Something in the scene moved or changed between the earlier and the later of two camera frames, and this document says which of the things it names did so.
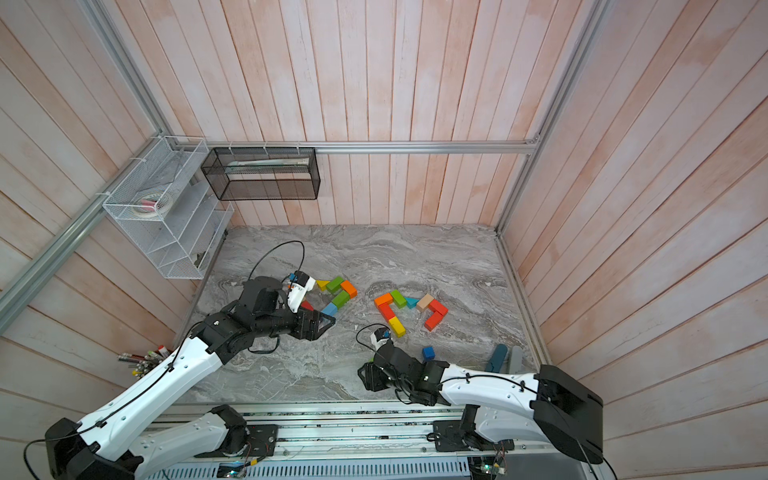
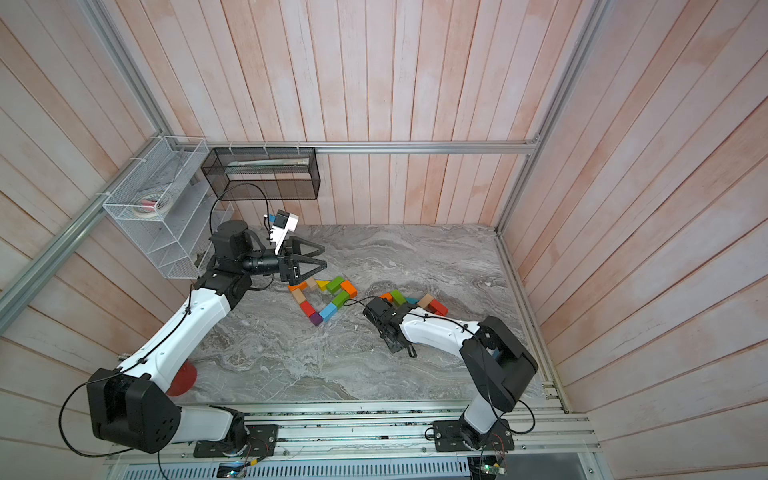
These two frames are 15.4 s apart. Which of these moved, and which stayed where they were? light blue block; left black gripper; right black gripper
Moved: left black gripper; right black gripper
Stayed: light blue block
